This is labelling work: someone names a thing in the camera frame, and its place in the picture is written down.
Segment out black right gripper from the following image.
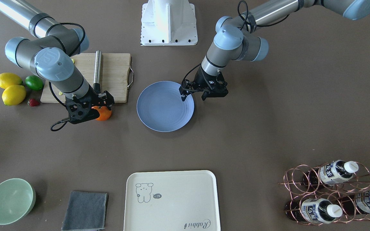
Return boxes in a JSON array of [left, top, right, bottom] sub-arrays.
[[66, 86, 115, 124]]

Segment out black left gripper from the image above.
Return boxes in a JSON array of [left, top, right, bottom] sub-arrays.
[[179, 67, 228, 101]]

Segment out orange fruit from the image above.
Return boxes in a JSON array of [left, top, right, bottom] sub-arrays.
[[92, 106, 112, 121]]

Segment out blue round plate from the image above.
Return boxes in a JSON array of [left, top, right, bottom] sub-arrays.
[[137, 81, 194, 133]]

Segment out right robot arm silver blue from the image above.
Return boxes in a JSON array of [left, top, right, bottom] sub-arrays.
[[0, 0, 115, 124]]

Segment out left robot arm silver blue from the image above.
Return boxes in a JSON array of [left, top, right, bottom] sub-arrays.
[[179, 0, 370, 101]]

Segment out steel muddler black tip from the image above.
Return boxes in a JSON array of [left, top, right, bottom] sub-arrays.
[[93, 50, 102, 94]]

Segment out red strawberry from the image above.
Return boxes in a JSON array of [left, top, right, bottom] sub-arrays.
[[27, 98, 40, 107]]

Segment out green lime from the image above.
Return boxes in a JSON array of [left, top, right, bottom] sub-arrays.
[[25, 75, 44, 91]]

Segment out wooden cutting board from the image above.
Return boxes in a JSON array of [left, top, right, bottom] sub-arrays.
[[40, 53, 134, 103]]

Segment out yellow lemon lower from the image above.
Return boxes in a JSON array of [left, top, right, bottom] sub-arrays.
[[2, 85, 26, 106]]

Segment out yellow lemon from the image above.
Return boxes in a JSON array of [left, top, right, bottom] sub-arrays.
[[2, 85, 26, 106], [0, 72, 22, 89]]

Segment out yellow lemon upper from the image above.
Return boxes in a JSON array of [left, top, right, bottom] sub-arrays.
[[0, 72, 22, 89]]

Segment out grey folded cloth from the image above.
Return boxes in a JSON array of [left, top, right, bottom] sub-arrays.
[[61, 191, 108, 231]]

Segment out cream rectangular tray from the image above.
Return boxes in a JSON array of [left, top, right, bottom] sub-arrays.
[[123, 170, 221, 231]]

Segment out green bowl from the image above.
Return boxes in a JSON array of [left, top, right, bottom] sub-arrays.
[[0, 178, 36, 225]]

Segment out dark drink bottle one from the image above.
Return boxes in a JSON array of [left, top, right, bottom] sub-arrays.
[[301, 160, 359, 189]]

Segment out dark drink bottle three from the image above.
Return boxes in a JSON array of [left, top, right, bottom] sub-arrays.
[[285, 198, 343, 225]]

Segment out dark drink bottle two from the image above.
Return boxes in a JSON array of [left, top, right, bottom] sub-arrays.
[[338, 190, 370, 215]]

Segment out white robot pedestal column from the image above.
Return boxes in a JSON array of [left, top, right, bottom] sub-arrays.
[[140, 0, 198, 46]]

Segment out copper wire bottle rack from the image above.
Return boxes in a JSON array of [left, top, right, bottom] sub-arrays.
[[282, 161, 370, 226]]

